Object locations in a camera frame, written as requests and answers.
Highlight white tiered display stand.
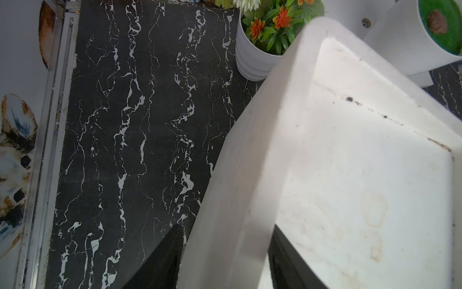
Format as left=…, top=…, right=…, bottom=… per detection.
left=321, top=0, right=434, bottom=89

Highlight white pot green moss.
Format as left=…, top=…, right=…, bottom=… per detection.
left=385, top=1, right=462, bottom=76

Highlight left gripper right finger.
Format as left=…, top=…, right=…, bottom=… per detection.
left=268, top=225, right=327, bottom=289

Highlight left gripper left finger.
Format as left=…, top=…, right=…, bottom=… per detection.
left=123, top=224, right=184, bottom=289

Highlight white pot orange flowers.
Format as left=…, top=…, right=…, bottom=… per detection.
left=214, top=0, right=325, bottom=82

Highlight white plastic drawer cabinet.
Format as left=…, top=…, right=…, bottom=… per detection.
left=178, top=18, right=462, bottom=289

